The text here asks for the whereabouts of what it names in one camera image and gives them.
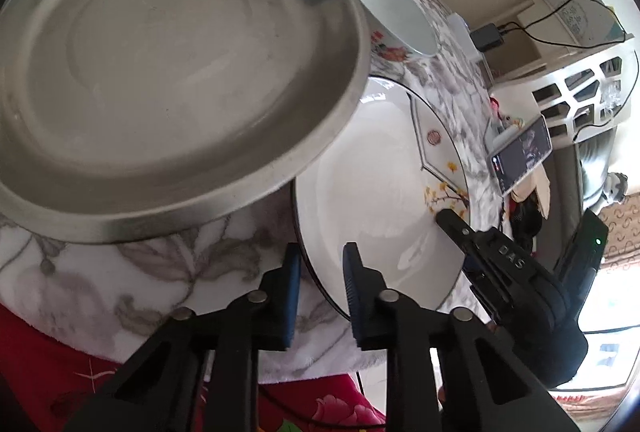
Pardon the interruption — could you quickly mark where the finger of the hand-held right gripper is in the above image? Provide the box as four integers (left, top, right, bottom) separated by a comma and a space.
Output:
435, 209, 483, 258

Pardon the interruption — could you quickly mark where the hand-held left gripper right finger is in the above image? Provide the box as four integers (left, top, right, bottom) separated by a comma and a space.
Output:
342, 242, 581, 432

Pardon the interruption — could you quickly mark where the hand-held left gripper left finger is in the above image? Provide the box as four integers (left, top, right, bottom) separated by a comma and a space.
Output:
65, 242, 303, 432

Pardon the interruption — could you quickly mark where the white plate with floral rim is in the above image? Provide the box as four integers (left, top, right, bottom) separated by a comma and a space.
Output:
290, 74, 471, 320

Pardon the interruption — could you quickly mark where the person's right hand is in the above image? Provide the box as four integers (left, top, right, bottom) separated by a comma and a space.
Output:
517, 269, 590, 389

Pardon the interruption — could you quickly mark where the black smartphone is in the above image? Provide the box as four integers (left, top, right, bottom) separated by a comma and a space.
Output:
487, 116, 553, 197

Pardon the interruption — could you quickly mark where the beige patterned cloth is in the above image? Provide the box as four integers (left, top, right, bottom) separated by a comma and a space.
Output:
600, 194, 640, 273

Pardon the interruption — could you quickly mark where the grey floral tablecloth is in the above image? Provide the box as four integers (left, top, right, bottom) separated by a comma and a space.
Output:
0, 0, 506, 385

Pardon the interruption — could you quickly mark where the white lattice furniture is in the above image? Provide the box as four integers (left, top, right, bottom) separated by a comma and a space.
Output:
492, 37, 638, 144

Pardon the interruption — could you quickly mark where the black power adapter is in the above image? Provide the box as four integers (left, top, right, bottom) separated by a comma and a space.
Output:
471, 24, 505, 53

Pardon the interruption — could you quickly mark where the floral porcelain bowl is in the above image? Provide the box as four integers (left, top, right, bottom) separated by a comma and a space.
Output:
342, 0, 441, 63

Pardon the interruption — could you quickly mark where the white plastic bag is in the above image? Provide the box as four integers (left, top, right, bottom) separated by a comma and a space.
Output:
542, 0, 626, 48

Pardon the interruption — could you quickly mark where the red floral cloth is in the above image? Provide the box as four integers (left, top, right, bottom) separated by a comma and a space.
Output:
0, 302, 391, 432

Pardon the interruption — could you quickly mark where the stainless steel plate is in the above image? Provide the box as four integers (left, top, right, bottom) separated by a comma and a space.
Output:
0, 0, 373, 245

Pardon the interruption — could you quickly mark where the thin black cable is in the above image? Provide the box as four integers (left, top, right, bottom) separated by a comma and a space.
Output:
354, 369, 387, 429

